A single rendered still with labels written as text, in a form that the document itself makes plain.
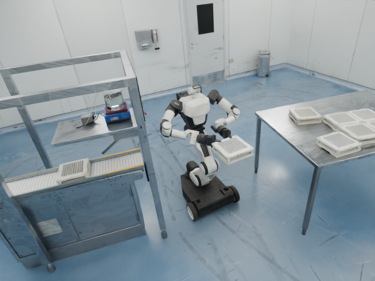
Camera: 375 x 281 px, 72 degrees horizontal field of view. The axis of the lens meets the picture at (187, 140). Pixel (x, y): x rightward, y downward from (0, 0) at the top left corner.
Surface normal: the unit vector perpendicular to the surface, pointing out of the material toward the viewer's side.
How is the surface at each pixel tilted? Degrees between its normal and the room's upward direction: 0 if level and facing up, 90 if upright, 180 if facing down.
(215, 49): 90
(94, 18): 90
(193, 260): 0
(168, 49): 90
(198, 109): 91
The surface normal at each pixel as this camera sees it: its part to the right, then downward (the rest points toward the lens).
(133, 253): -0.09, -0.85
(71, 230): 0.27, 0.48
